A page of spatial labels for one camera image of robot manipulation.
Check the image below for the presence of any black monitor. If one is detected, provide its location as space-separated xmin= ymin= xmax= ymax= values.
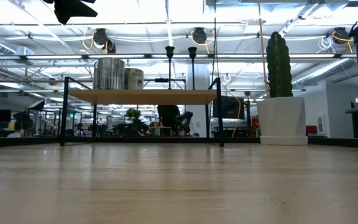
xmin=213 ymin=95 xmax=246 ymax=120

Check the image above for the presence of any yellow curved cable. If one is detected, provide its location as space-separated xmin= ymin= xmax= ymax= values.
xmin=230 ymin=92 xmax=242 ymax=138

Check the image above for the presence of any black ceiling cord reel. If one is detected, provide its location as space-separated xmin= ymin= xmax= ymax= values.
xmin=192 ymin=27 xmax=208 ymax=45
xmin=92 ymin=27 xmax=117 ymax=54
xmin=332 ymin=27 xmax=350 ymax=45

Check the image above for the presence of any white planter pot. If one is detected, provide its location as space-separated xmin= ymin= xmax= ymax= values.
xmin=256 ymin=96 xmax=309 ymax=146

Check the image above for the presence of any black metal candlestick holder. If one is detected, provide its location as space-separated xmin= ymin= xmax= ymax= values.
xmin=165 ymin=45 xmax=175 ymax=90
xmin=187 ymin=46 xmax=198 ymax=90

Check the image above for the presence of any small green potted plant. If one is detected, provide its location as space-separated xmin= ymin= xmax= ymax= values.
xmin=126 ymin=108 xmax=142 ymax=125

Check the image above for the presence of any black background station frame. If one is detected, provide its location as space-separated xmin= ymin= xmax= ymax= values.
xmin=144 ymin=73 xmax=188 ymax=91

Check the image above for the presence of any person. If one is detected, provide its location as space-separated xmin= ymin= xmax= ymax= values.
xmin=157 ymin=105 xmax=181 ymax=129

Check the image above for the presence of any striped metal candle tin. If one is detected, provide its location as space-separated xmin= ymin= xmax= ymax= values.
xmin=92 ymin=57 xmax=126 ymax=90

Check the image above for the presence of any yellow hanging cord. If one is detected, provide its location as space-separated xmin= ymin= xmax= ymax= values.
xmin=257 ymin=0 xmax=270 ymax=98

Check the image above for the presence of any tall green cactus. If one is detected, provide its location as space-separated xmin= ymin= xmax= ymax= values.
xmin=265 ymin=30 xmax=293 ymax=98

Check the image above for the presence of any black table edge rail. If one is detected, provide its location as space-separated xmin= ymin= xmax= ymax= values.
xmin=0 ymin=136 xmax=358 ymax=149

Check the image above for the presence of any candle tin with white label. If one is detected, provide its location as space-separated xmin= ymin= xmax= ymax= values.
xmin=124 ymin=67 xmax=145 ymax=90

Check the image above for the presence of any wooden shelf black frame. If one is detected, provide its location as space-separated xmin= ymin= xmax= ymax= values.
xmin=60 ymin=77 xmax=225 ymax=147

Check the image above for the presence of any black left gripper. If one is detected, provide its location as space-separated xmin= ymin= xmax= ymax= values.
xmin=42 ymin=0 xmax=98 ymax=26

